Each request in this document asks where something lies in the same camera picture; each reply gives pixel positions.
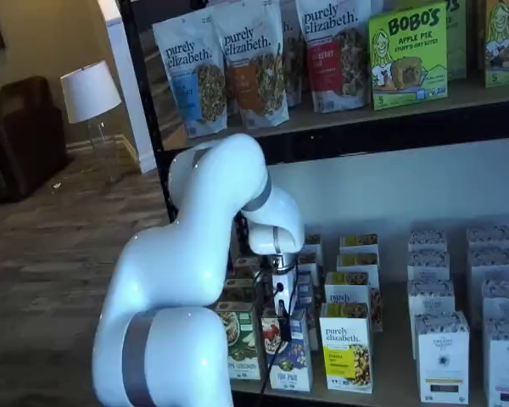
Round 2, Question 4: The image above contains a white door trim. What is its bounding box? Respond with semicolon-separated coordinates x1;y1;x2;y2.
103;0;158;175

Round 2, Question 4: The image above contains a white box dark label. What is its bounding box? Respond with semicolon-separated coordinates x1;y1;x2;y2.
407;279;456;324
408;229;449;254
407;250;451;282
414;310;471;405

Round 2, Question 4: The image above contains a dark brown armchair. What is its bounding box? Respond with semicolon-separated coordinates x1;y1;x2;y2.
0;75;70;205

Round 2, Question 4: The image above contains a purely elizabeth granola bag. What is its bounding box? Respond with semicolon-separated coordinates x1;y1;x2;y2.
279;0;306;109

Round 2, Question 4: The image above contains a blue label granola bag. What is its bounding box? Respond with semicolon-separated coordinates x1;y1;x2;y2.
152;8;229;139

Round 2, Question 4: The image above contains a yellow label purely elizabeth box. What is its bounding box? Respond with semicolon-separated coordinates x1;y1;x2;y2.
319;302;374;394
336;253;381;279
324;270;384;333
338;233;380;256

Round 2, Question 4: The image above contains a black metal shelf frame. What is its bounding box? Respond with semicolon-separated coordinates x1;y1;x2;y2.
117;0;509;407

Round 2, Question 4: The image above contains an orange label granola bag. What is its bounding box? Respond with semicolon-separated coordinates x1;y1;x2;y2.
211;0;290;131

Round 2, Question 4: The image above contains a white shade floor lamp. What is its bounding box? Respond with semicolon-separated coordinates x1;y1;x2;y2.
59;59;124;149

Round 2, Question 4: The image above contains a red label granola bag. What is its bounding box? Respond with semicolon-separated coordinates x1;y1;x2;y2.
295;0;372;114

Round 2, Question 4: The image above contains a green Bobo's snack box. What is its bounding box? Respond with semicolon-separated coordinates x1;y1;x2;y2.
445;0;468;82
477;0;509;90

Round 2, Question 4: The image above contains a blue white oatmeal box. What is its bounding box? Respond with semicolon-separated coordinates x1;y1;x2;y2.
296;273;322;353
303;233;324;256
260;306;314;393
297;253;322;279

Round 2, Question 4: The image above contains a green Bobo's apple pie box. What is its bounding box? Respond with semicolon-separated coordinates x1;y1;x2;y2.
367;1;450;112

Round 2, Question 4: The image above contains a wooden shelf board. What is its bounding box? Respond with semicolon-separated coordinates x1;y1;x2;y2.
231;235;509;407
163;74;509;150

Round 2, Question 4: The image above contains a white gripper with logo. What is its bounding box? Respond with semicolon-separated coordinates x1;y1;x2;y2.
271;270;300;343

